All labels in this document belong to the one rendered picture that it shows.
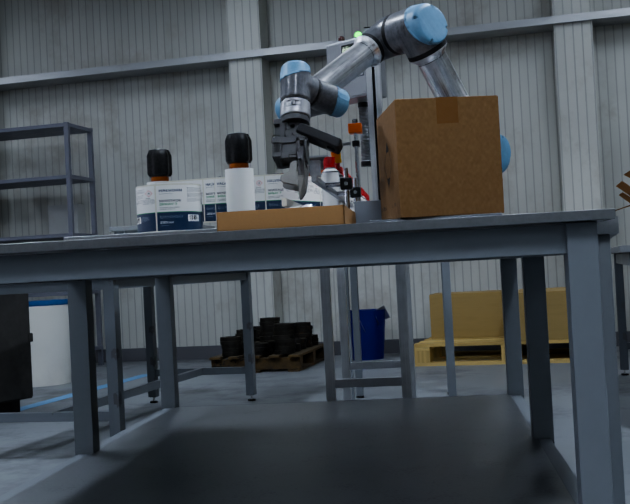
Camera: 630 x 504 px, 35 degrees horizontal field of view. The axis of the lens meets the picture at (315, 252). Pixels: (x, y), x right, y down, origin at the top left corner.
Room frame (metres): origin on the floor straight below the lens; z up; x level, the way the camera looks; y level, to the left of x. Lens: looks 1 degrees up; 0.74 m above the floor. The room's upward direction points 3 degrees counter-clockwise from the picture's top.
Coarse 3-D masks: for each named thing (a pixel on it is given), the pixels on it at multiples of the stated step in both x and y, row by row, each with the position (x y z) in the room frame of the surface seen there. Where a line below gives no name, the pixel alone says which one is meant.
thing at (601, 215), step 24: (480, 216) 1.96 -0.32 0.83; (504, 216) 1.95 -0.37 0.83; (528, 216) 1.95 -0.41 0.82; (552, 216) 1.94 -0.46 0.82; (576, 216) 1.94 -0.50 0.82; (600, 216) 1.93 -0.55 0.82; (72, 240) 2.05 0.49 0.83; (96, 240) 2.05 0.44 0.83; (120, 240) 2.04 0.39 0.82; (144, 240) 2.04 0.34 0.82; (168, 240) 2.03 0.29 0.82; (192, 240) 2.02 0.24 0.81; (216, 240) 2.02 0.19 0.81; (240, 240) 2.03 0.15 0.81; (264, 240) 2.11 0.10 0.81
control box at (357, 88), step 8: (352, 40) 3.21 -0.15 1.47; (328, 48) 3.28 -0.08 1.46; (336, 48) 3.26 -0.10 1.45; (328, 56) 3.28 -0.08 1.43; (336, 56) 3.26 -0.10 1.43; (384, 64) 3.25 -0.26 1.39; (384, 72) 3.25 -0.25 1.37; (352, 80) 3.22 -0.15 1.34; (360, 80) 3.20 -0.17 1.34; (384, 80) 3.24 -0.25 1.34; (344, 88) 3.24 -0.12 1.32; (352, 88) 3.22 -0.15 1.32; (360, 88) 3.20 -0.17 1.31; (384, 88) 3.24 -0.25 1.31; (352, 96) 3.23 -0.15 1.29; (360, 96) 3.21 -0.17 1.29; (384, 96) 3.24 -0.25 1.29
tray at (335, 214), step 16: (288, 208) 2.03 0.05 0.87; (304, 208) 2.03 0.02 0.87; (320, 208) 2.03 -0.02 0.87; (336, 208) 2.02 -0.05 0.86; (224, 224) 2.05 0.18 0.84; (240, 224) 2.04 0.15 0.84; (256, 224) 2.04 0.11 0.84; (272, 224) 2.04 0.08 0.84; (288, 224) 2.03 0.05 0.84; (304, 224) 2.03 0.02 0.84; (320, 224) 2.03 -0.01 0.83; (336, 224) 2.02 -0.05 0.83
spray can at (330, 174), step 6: (324, 162) 3.08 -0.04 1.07; (330, 162) 3.06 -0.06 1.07; (330, 168) 3.07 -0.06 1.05; (324, 174) 3.06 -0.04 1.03; (330, 174) 3.06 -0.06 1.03; (336, 174) 3.06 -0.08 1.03; (324, 180) 3.06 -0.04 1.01; (330, 180) 3.06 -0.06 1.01; (336, 180) 3.06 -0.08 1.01; (324, 192) 3.07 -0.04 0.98; (324, 198) 3.07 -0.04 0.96; (330, 198) 3.06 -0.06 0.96; (324, 204) 3.07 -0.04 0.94; (330, 204) 3.06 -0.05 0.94; (336, 204) 3.06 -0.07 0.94
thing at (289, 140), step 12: (276, 120) 2.47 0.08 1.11; (288, 120) 2.46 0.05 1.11; (300, 120) 2.47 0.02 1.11; (276, 132) 2.48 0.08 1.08; (288, 132) 2.46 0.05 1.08; (276, 144) 2.43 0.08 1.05; (288, 144) 2.43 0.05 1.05; (300, 144) 2.43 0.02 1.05; (276, 156) 2.42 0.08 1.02; (288, 156) 2.42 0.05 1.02
